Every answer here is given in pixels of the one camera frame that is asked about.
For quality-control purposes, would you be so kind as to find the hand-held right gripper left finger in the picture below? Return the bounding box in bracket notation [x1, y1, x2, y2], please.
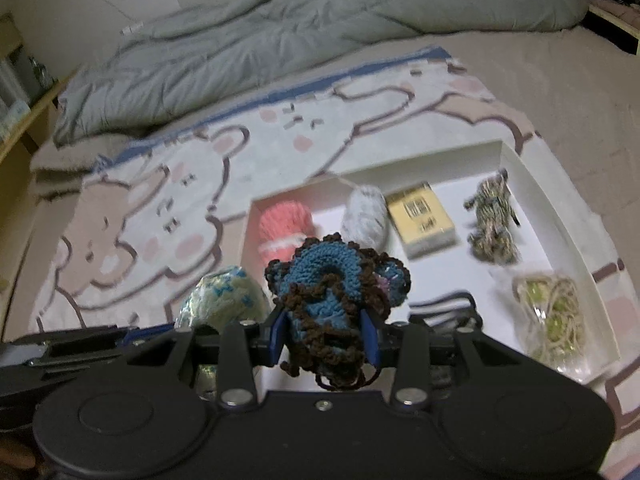
[125, 309, 290, 409]

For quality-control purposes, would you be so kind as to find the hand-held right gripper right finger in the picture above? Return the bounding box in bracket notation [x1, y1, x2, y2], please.
[359, 309, 522, 409]

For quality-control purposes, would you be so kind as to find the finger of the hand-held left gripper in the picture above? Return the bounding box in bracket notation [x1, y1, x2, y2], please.
[22, 326, 177, 370]

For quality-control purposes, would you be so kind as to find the light blue white yarn ball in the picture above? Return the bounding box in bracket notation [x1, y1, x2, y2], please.
[174, 264, 269, 334]

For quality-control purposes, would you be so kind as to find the blue and brown crochet piece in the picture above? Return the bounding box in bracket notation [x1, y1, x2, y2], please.
[263, 232, 412, 392]

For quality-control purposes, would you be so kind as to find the white cardboard box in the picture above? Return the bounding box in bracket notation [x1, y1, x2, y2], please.
[240, 139, 624, 387]

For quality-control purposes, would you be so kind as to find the small yellow box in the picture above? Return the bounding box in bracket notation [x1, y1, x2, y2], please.
[384, 181, 459, 260]

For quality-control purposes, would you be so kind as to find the striped string bundle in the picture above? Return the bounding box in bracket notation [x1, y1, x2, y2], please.
[463, 169, 521, 265]

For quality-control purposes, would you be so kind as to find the bag of yellow-green yarn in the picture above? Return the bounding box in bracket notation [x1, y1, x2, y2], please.
[510, 267, 591, 377]

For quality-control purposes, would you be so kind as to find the pink yarn ball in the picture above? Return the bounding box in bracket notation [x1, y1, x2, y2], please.
[258, 199, 315, 244]

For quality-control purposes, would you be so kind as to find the grey yarn ball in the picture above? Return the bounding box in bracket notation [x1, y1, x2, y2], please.
[341, 184, 390, 251]

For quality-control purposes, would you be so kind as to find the printed blanket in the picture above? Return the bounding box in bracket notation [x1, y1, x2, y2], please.
[27, 45, 640, 461]

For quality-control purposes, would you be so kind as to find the wooden bedside shelf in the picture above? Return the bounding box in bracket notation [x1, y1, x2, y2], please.
[0, 10, 77, 162]

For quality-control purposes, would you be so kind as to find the green bottle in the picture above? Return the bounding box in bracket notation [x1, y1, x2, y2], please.
[27, 55, 54, 94]

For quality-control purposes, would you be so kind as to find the grey duvet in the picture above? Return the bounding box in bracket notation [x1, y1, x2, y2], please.
[52, 0, 589, 149]

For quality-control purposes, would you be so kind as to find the cream built-in shelf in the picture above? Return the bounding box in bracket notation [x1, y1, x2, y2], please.
[582, 0, 640, 57]

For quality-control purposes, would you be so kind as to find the thin white cable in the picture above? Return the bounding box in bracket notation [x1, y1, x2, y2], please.
[97, 0, 132, 28]

